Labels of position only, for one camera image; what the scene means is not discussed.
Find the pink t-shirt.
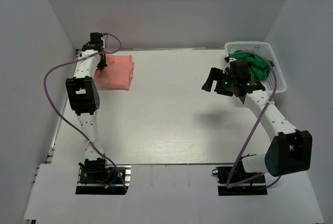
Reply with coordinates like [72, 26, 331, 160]
[94, 54, 135, 91]

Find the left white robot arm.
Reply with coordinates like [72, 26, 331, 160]
[66, 32, 106, 170]

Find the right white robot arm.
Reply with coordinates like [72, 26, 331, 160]
[202, 60, 313, 177]

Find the green t-shirt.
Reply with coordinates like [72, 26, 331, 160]
[232, 52, 271, 81]

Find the white plastic basket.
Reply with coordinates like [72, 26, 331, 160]
[224, 41, 288, 94]

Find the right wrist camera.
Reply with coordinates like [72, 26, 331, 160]
[224, 56, 233, 63]

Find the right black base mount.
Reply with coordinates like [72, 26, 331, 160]
[212, 165, 268, 197]

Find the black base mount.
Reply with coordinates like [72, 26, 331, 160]
[212, 165, 268, 197]
[75, 159, 131, 195]

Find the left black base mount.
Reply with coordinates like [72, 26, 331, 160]
[75, 159, 131, 195]

